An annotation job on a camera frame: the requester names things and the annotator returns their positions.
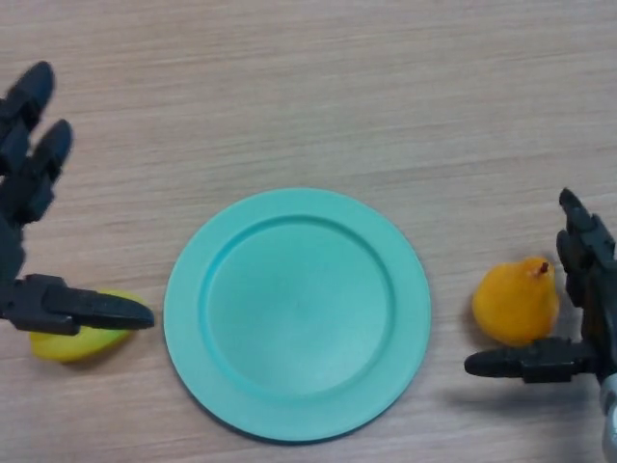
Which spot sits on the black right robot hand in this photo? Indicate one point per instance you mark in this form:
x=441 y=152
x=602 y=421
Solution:
x=585 y=289

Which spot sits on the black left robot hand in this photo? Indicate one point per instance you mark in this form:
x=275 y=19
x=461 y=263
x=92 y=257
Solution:
x=21 y=178

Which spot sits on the yellow orange pear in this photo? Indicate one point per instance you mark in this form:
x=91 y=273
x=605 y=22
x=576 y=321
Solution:
x=516 y=304

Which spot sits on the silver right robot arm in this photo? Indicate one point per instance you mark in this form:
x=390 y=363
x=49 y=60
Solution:
x=609 y=415

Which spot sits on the green round plate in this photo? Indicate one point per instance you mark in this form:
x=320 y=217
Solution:
x=296 y=316

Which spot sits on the yellow green starfruit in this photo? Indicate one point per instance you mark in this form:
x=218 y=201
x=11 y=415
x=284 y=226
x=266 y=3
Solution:
x=72 y=345

